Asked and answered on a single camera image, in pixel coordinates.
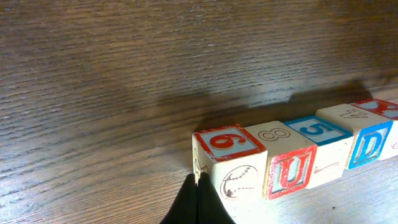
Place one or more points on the baseball picture wooden block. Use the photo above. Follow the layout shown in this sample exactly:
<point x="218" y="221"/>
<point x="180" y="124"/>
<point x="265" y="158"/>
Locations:
<point x="233" y="158"/>

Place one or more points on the blue D letter block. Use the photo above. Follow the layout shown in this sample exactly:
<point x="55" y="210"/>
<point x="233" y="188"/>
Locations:
<point x="369" y="132"/>

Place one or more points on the yellow edged wooden block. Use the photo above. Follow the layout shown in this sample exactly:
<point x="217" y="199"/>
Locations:
<point x="333" y="146"/>

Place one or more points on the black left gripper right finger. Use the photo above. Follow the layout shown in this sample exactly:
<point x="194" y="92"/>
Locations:
<point x="210" y="209"/>

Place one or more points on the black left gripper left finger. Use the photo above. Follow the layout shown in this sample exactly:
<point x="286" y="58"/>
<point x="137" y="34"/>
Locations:
<point x="184" y="207"/>

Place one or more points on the red U letter block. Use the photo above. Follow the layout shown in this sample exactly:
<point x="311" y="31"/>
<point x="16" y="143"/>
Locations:
<point x="289" y="161"/>

